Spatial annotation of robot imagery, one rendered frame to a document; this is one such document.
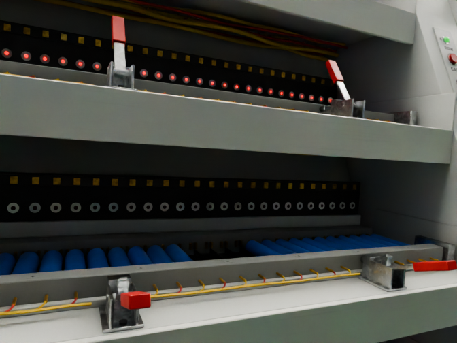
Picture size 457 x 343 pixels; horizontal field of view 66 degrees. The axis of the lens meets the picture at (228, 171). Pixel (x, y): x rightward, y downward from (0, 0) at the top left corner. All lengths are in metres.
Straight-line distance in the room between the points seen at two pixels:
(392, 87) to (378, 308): 0.37
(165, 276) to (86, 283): 0.06
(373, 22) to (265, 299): 0.41
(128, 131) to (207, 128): 0.07
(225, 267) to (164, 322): 0.08
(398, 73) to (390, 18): 0.09
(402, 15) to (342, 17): 0.11
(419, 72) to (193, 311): 0.47
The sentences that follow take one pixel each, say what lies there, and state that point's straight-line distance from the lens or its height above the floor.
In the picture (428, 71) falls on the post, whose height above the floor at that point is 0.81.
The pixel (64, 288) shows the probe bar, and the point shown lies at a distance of 0.31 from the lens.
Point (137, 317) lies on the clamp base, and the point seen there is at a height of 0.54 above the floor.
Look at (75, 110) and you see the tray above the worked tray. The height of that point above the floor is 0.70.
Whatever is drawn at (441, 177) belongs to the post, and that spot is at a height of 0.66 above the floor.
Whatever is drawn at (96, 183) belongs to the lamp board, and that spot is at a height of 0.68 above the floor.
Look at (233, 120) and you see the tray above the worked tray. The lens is 0.34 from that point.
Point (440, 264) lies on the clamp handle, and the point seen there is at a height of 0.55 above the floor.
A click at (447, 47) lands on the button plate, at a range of 0.65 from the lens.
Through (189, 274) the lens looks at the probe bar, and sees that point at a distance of 0.33.
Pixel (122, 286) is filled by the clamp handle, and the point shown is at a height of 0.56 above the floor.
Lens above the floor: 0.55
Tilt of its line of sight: 17 degrees up
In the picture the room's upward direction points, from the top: 6 degrees counter-clockwise
